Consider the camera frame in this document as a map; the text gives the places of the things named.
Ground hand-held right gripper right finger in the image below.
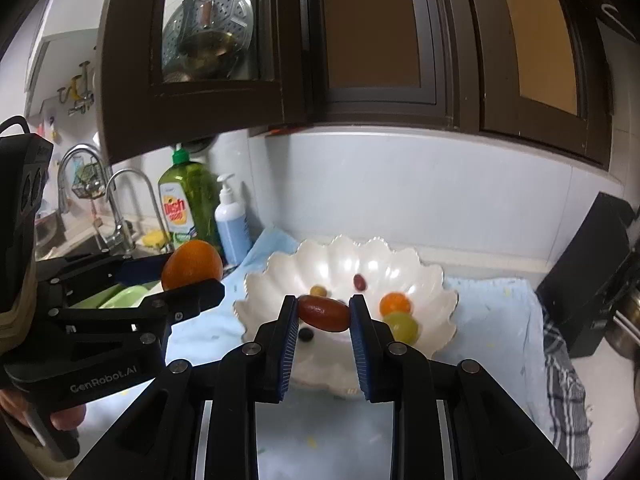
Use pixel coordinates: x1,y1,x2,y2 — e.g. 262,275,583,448
348,294,576,480

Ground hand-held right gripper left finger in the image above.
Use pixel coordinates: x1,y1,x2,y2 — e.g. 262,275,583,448
65,295,300,480

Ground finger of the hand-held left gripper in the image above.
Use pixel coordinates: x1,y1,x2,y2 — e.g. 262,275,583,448
37,252,173,309
47,279,226,346

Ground orange tangerine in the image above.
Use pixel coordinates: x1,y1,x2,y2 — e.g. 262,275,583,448
161,240,224,291

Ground olive green round fruit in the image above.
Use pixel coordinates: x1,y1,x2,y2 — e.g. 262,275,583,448
384,311,420,346

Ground red oblong cherry tomato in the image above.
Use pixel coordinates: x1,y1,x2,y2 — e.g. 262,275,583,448
298,295,351,333

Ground white scalloped ceramic bowl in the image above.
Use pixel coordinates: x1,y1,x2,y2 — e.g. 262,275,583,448
234,234,460,396

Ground person's left hand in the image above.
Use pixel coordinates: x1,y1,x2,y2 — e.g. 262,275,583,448
0,389,87,433

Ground green plastic tray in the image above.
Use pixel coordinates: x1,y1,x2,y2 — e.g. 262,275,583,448
75,282,163,311

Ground small orange mandarin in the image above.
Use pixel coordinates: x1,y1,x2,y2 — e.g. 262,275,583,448
379,292,413,317

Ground kitchen sink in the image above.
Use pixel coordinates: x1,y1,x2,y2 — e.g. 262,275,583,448
34,215,151,261

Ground blue pump dispenser bottle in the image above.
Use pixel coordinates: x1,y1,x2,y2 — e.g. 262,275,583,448
215,174,252,266

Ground green dish soap bottle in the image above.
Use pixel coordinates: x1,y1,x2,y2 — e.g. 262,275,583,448
158,144,221,256

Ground thin gooseneck chrome faucet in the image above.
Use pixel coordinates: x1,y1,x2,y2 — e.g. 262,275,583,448
105,169,168,253

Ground thick chrome kitchen faucet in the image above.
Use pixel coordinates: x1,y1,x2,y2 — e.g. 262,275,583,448
56,144,113,241

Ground light blue patterned cloth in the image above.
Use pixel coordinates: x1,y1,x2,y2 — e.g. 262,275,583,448
100,225,551,480

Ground black box appliance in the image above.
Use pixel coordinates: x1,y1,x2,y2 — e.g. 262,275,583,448
535,192,640,358

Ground metal steamer plate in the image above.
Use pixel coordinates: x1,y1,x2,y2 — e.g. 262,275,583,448
161,0,252,83

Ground wire sink rack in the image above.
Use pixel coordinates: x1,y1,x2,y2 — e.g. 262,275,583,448
72,162,108,201

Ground metal wall hooks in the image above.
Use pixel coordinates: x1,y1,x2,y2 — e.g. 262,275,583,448
57,60,96,113

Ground dark brown wall cabinet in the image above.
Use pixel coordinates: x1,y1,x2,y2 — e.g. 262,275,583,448
97,0,616,171

